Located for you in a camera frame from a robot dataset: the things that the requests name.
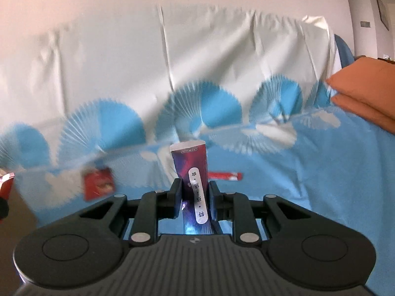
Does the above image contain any cardboard box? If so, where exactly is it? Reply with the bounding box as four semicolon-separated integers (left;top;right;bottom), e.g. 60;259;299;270
0;188;39;247

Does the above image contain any red coffee packet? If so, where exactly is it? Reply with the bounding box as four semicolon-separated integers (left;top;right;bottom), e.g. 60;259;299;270
83;167;116;201

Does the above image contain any purple stick packet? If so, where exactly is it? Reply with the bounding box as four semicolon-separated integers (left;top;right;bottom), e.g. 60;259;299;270
170;140;223;235

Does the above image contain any blue fan-print sofa cover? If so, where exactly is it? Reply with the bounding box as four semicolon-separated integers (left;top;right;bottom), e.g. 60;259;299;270
0;4;395;284

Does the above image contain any plain red packet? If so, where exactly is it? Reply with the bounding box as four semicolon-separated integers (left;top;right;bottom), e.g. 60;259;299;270
0;173;15;198

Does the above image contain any dark wall picture frame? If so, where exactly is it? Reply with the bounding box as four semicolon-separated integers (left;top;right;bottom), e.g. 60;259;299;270
374;0;390;31

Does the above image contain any orange cushion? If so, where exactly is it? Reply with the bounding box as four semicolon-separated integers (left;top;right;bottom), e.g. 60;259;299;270
325;56;395;121
332;94;395;135

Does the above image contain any thin red stick packet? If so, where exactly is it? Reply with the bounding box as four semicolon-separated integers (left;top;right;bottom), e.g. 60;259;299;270
208;172;243;182

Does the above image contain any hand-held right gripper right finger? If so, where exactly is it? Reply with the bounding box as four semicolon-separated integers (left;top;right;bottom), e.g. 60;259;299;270
208;179;312;248

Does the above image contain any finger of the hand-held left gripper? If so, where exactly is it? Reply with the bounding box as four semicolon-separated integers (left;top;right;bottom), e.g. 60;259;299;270
0;197;10;222

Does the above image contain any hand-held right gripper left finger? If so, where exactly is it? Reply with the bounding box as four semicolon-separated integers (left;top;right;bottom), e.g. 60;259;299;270
79;178;183;248

